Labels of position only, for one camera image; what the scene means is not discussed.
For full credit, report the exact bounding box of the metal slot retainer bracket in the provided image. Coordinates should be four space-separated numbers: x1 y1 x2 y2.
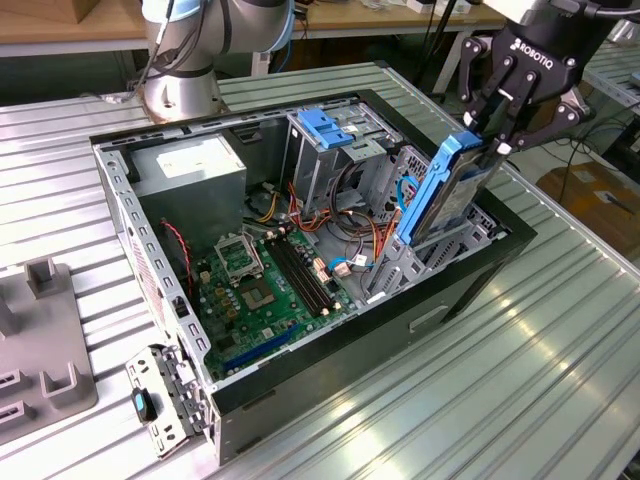
124 343 214 460

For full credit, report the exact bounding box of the grey optical drive cage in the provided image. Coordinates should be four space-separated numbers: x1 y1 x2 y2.
279 97 401 216

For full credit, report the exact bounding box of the black blue release latch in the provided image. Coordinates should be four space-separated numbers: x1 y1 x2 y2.
129 385 157 425

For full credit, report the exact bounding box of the black cable with silver plug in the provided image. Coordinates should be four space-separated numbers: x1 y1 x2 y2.
79 0 236 106

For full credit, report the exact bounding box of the black open PC case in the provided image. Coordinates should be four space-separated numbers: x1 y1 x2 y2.
88 88 539 467

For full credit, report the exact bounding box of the blue wire with white label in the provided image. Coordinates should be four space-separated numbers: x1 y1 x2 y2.
328 255 374 274

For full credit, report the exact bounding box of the black cable loop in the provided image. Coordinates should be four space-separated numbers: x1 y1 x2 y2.
331 159 376 224

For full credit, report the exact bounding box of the perforated metal disk bay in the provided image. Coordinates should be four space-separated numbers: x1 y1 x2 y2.
362 144 507 307

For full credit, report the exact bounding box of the black RAM slot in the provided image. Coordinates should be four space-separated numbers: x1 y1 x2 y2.
277 234 335 309
263 238 321 319

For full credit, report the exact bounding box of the grey power supply unit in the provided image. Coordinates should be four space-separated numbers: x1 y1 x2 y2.
127 133 249 256

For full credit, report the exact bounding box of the black case fan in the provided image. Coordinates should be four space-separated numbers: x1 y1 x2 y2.
158 218 196 304

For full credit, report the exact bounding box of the hard disk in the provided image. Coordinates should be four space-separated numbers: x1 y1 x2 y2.
396 132 503 249

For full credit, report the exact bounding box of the grey part rack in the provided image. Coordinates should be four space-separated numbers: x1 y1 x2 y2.
0 257 102 446

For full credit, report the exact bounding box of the blue drive bay latch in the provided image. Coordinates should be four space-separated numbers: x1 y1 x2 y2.
296 108 355 151

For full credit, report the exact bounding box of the red black fan wire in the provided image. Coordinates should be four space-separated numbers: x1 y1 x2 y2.
159 218 195 301

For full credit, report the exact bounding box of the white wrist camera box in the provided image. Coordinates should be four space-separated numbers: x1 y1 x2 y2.
483 0 540 25

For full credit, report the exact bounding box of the metal slat side table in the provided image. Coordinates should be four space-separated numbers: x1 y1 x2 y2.
579 37 640 146

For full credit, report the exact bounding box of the blue expansion slot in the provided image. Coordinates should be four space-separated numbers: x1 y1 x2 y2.
222 323 304 374

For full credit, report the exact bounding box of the yellow orange wire bundle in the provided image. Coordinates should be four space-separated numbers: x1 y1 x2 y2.
244 192 281 224

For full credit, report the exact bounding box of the CPU socket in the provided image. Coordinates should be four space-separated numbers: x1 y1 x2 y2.
236 276 277 315

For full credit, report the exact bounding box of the flat brown cardboard box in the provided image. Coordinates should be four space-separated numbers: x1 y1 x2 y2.
535 162 640 251

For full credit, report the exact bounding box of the red orange wire bundle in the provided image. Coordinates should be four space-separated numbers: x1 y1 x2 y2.
287 182 401 262

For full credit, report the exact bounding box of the green motherboard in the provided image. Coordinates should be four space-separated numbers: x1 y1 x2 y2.
192 227 361 386

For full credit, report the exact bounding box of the metal socket cover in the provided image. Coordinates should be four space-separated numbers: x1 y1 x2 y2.
213 232 265 283

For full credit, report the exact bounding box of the wooden desk with white legs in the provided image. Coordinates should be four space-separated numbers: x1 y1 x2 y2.
0 0 506 96

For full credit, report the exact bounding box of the blue data wire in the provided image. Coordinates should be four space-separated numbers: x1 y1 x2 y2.
393 174 420 221

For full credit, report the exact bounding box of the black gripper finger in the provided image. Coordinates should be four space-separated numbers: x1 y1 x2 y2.
496 68 597 157
459 37 519 136

